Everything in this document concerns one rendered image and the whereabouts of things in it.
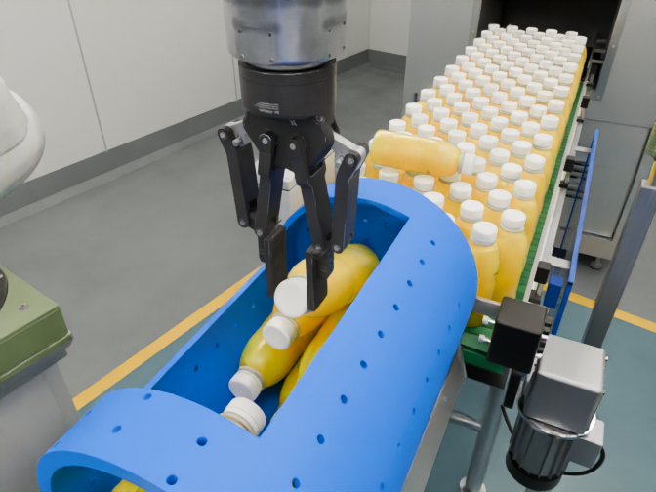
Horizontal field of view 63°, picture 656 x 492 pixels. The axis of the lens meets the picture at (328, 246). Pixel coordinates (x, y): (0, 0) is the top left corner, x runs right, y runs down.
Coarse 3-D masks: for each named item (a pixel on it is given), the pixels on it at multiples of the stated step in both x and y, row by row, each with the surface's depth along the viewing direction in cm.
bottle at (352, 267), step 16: (336, 256) 60; (352, 256) 62; (368, 256) 66; (304, 272) 55; (336, 272) 56; (352, 272) 60; (368, 272) 64; (336, 288) 56; (352, 288) 59; (320, 304) 55; (336, 304) 56
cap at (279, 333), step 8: (272, 320) 64; (280, 320) 64; (288, 320) 65; (264, 328) 65; (272, 328) 64; (280, 328) 63; (288, 328) 64; (264, 336) 65; (272, 336) 65; (280, 336) 64; (288, 336) 64; (272, 344) 65; (280, 344) 65; (288, 344) 64
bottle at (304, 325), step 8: (272, 312) 67; (280, 312) 65; (296, 320) 66; (304, 320) 66; (312, 320) 66; (320, 320) 68; (296, 328) 65; (304, 328) 66; (312, 328) 67; (296, 336) 66
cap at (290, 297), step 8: (288, 280) 53; (296, 280) 52; (304, 280) 53; (280, 288) 53; (288, 288) 53; (296, 288) 52; (304, 288) 52; (280, 296) 53; (288, 296) 53; (296, 296) 53; (304, 296) 52; (280, 304) 53; (288, 304) 53; (296, 304) 53; (304, 304) 52; (288, 312) 53; (296, 312) 53; (304, 312) 52
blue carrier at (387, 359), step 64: (384, 192) 67; (384, 256) 57; (448, 256) 64; (256, 320) 75; (384, 320) 52; (448, 320) 60; (192, 384) 64; (320, 384) 44; (384, 384) 48; (64, 448) 39; (128, 448) 37; (192, 448) 37; (256, 448) 38; (320, 448) 41; (384, 448) 46
